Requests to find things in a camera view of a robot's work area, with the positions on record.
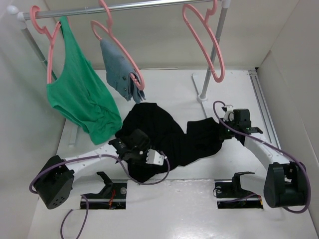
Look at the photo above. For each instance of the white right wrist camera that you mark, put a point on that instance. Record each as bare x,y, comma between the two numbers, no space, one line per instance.
229,113

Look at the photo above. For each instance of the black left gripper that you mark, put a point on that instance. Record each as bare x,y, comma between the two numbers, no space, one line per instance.
144,159

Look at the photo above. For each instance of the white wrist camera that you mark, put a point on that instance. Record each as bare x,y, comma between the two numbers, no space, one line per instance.
155,158
229,113

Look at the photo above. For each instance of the aluminium rail right side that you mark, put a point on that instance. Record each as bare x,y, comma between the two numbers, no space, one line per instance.
266,117

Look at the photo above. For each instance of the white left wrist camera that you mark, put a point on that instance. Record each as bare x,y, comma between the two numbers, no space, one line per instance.
155,158

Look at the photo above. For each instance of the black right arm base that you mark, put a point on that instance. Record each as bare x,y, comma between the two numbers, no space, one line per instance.
230,195

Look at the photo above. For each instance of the silver clothes rack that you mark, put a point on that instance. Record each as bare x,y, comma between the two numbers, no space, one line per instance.
216,67

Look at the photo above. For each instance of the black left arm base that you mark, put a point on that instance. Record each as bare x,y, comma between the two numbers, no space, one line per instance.
103,193

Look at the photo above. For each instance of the blue denim garment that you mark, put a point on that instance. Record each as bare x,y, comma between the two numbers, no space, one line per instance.
118,72

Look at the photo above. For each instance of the black t shirt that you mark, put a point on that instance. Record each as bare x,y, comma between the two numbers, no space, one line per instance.
201,139

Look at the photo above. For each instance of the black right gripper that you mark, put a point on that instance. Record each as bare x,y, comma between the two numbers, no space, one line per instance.
223,135

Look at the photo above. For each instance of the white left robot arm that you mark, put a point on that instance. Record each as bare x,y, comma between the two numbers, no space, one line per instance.
85,174

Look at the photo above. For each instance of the green tank top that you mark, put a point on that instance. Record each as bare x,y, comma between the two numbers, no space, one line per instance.
80,95

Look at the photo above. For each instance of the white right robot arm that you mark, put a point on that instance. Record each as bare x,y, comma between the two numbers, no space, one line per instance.
286,184

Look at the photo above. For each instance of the middle pink hanger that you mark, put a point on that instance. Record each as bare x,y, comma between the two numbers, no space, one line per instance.
137,75

